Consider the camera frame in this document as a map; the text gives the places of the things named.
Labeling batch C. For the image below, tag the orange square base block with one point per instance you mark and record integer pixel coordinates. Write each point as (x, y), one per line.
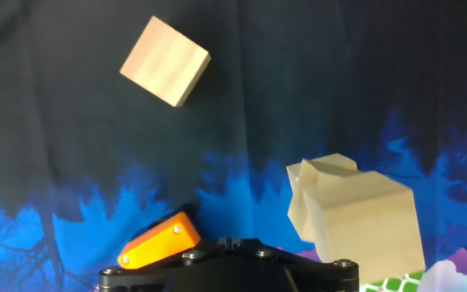
(156, 243)

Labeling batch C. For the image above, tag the Rubik's cube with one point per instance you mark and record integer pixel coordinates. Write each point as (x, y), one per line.
(395, 284)

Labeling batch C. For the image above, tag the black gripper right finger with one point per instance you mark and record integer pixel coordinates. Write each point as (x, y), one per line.
(310, 273)

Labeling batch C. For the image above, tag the blue mountain print cloth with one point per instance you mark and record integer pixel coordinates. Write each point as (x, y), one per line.
(233, 142)

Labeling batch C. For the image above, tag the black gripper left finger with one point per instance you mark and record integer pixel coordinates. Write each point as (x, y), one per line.
(152, 273)

